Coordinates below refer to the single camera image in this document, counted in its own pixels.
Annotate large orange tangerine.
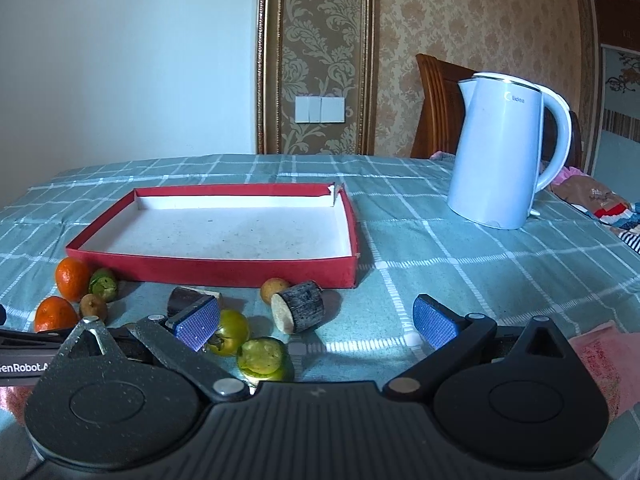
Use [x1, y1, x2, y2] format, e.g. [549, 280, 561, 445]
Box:
[34, 296, 79, 333]

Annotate green cucumber chunk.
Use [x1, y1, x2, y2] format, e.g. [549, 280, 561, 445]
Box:
[236, 337, 294, 384]
[89, 268, 118, 302]

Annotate brown longan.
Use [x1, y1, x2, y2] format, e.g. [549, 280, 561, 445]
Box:
[79, 294, 108, 322]

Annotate small orange tangerine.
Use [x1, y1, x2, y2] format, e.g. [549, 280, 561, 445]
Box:
[54, 257, 93, 302]

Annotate red shallow cardboard tray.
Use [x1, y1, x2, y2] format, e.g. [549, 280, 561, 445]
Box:
[66, 183, 360, 288]

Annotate white electric kettle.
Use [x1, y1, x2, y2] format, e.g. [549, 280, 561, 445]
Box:
[447, 72, 573, 230]

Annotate colourful folded clothes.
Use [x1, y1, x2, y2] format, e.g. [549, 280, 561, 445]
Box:
[549, 167, 639, 252]

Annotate white wall switch panel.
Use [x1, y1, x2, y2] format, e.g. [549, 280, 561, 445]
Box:
[294, 96, 346, 124]

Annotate gold picture frame moulding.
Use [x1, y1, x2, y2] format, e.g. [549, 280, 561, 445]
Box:
[256, 0, 378, 155]

